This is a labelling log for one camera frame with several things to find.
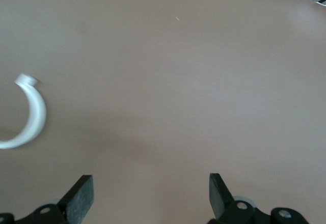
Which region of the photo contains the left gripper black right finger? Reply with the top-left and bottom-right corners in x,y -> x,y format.
208,173 -> 255,224

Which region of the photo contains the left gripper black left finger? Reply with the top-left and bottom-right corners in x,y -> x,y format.
17,174 -> 95,224

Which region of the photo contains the white half ring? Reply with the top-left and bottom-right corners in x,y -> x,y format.
0,73 -> 47,150

